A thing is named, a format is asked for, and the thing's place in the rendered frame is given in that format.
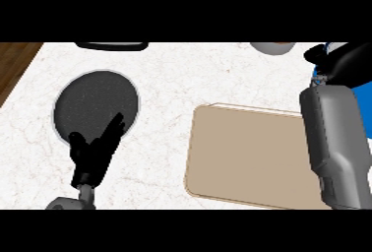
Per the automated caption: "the grey round object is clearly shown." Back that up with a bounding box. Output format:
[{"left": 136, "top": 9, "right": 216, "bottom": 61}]
[{"left": 249, "top": 42, "right": 297, "bottom": 56}]

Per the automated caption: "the black flat object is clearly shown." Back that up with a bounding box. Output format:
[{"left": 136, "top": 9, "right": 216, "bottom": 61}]
[{"left": 73, "top": 42, "right": 150, "bottom": 52}]

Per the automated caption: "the dark grey plate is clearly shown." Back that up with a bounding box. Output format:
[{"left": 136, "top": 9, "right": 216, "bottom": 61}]
[{"left": 51, "top": 69, "right": 141, "bottom": 147}]

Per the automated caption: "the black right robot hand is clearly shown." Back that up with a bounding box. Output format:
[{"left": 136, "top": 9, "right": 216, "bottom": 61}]
[{"left": 303, "top": 42, "right": 372, "bottom": 90}]

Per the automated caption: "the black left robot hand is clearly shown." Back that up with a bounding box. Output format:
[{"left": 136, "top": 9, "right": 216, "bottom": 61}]
[{"left": 67, "top": 111, "right": 128, "bottom": 190}]

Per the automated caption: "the beige tray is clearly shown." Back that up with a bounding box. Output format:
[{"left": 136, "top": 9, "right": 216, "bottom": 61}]
[{"left": 184, "top": 102, "right": 333, "bottom": 211}]

